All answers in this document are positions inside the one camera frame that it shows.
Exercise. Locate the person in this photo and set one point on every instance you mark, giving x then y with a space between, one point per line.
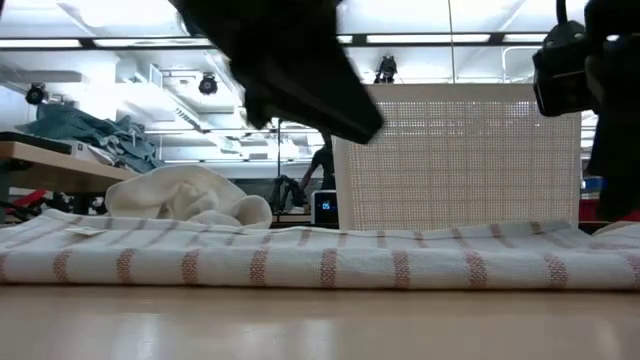
324 162

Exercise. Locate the white digital timer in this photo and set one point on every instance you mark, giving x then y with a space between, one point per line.
325 207

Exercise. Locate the teal cloth pile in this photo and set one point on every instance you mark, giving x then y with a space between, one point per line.
75 127

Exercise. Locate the wooden workbench with grey legs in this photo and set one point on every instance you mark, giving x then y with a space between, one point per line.
60 172

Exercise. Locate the white box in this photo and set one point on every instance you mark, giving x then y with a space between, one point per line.
92 152

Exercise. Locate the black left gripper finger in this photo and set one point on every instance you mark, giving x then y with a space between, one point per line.
340 110

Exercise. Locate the red clamp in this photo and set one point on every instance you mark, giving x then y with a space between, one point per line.
30 198

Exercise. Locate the white perforated plastic basket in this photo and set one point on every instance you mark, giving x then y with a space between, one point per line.
450 165

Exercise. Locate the crumpled white towel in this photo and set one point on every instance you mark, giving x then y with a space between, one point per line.
175 192

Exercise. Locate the black hanging camera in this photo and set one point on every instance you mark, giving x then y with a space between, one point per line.
386 67

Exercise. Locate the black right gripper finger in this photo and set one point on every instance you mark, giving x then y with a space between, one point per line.
620 170

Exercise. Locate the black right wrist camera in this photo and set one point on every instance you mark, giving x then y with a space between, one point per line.
562 70

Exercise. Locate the white pink-striped towel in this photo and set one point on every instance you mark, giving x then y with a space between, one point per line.
300 260

